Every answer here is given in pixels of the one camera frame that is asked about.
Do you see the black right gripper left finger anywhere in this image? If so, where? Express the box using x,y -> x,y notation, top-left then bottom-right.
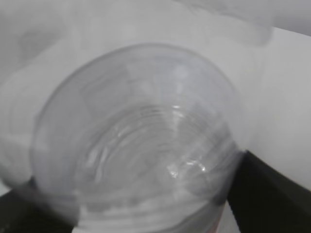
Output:
0,184 -> 76,233

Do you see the clear water bottle red label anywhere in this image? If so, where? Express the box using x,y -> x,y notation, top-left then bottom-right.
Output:
0,42 -> 246,233

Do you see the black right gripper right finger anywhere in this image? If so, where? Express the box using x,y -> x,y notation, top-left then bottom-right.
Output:
228,151 -> 311,233

